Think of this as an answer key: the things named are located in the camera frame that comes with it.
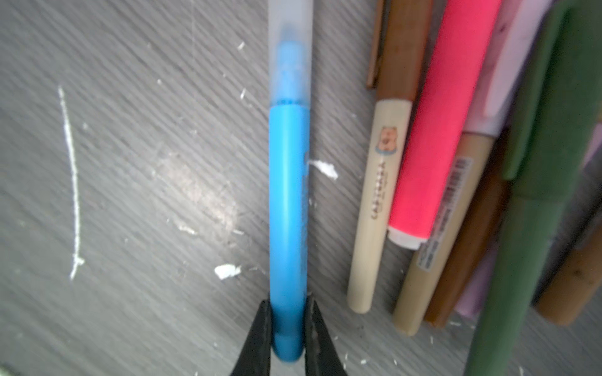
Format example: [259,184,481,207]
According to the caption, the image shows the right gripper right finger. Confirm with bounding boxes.
[304,295,347,376]

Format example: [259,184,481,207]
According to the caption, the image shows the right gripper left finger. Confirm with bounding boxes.
[230,299,273,376]

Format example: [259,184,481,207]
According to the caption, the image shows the blue highlighter pen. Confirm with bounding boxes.
[268,1,314,363]

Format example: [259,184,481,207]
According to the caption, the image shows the gold brown pen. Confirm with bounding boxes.
[536,226,601,326]

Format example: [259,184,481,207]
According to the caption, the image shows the green pen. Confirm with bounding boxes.
[464,1,601,375]

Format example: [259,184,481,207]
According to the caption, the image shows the pink highlighter pen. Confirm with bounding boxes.
[387,0,501,250]

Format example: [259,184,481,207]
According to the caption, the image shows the light pink cap pen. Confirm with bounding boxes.
[393,1,551,336]

